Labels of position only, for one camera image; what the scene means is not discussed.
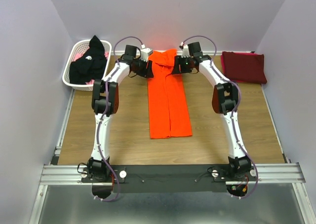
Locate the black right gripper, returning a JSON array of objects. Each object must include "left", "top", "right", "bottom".
[{"left": 170, "top": 55, "right": 193, "bottom": 75}]

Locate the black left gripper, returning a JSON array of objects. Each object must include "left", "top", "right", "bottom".
[{"left": 132, "top": 56, "right": 154, "bottom": 78}]

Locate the orange t shirt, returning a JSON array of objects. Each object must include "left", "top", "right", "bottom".
[{"left": 147, "top": 49, "right": 193, "bottom": 139}]

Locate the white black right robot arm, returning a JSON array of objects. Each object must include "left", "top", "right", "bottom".
[{"left": 172, "top": 42, "right": 252, "bottom": 181}]

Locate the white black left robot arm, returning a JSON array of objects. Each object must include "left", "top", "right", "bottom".
[{"left": 87, "top": 45, "right": 154, "bottom": 182}]

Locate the black t shirt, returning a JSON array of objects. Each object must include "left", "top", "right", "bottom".
[{"left": 69, "top": 36, "right": 107, "bottom": 85}]

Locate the white plastic laundry basket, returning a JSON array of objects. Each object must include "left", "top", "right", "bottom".
[{"left": 62, "top": 36, "right": 112, "bottom": 91}]

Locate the folded maroon t shirt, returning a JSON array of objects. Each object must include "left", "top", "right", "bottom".
[{"left": 222, "top": 51, "right": 267, "bottom": 84}]

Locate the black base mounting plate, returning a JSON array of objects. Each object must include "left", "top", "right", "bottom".
[{"left": 77, "top": 164, "right": 257, "bottom": 198}]

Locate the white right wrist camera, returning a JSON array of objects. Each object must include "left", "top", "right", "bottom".
[{"left": 181, "top": 44, "right": 190, "bottom": 58}]

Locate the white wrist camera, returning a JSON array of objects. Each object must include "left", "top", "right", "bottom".
[
  {"left": 181, "top": 44, "right": 190, "bottom": 58},
  {"left": 140, "top": 48, "right": 154, "bottom": 62}
]

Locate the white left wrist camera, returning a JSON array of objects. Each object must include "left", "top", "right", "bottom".
[{"left": 140, "top": 48, "right": 154, "bottom": 62}]

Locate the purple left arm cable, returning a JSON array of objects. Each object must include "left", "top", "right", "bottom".
[{"left": 95, "top": 36, "right": 146, "bottom": 203}]

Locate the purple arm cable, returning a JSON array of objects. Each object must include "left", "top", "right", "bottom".
[
  {"left": 179, "top": 35, "right": 259, "bottom": 200},
  {"left": 95, "top": 36, "right": 146, "bottom": 203}
]

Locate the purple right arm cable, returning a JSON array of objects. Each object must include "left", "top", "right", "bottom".
[{"left": 179, "top": 35, "right": 259, "bottom": 200}]

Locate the aluminium extrusion rail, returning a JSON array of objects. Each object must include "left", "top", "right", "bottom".
[{"left": 39, "top": 163, "right": 306, "bottom": 186}]

